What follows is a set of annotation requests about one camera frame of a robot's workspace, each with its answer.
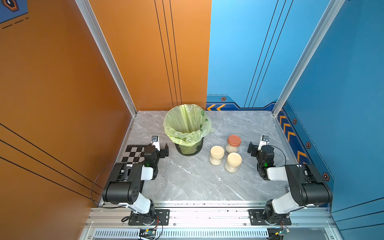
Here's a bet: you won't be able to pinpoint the glass jar with rice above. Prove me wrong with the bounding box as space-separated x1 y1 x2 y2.
226 140 239 154

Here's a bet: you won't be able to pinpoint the red jar lid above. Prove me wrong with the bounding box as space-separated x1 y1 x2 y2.
228 135 242 148

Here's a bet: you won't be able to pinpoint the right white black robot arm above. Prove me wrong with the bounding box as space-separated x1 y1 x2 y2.
248 143 333 226

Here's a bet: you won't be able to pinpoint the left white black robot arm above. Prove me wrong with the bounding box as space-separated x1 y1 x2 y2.
102 144 169 226

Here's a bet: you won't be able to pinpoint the rice jar cream lid left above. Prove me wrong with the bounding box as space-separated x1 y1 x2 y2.
209 146 225 166

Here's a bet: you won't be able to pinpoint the black white checkerboard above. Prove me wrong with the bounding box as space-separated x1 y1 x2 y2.
120 145 145 164

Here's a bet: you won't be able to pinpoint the yellow-green plastic bin liner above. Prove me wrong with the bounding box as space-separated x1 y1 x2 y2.
163 104 214 147

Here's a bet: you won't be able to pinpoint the right green circuit board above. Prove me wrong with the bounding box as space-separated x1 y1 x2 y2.
274 228 291 240

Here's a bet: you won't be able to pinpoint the green circuit board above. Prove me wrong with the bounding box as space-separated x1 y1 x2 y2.
274 228 291 240
138 229 157 240

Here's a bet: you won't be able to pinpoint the left green circuit board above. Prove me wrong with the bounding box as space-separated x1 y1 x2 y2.
138 229 157 240

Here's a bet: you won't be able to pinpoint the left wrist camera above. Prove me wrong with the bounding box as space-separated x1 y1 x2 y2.
151 136 160 151

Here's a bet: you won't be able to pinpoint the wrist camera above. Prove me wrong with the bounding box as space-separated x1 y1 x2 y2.
151 136 160 151
258 135 269 151

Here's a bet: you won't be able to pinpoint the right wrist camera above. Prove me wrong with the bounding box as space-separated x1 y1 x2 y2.
258 135 269 151

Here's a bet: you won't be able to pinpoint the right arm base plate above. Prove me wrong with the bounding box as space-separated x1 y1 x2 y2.
248 209 292 226

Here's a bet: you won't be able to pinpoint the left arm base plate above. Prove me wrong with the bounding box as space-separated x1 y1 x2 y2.
128 209 170 226

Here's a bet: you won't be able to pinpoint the aluminium front rail frame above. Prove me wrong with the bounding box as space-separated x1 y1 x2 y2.
80 201 342 240

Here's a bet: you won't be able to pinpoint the left aluminium corner post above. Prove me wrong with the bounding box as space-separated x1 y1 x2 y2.
75 0 137 117

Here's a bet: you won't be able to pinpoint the aluminium corner post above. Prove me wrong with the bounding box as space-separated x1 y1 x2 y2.
272 0 345 117
75 0 137 117

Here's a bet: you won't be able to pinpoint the right aluminium corner post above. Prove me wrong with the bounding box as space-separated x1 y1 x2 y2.
272 0 345 117

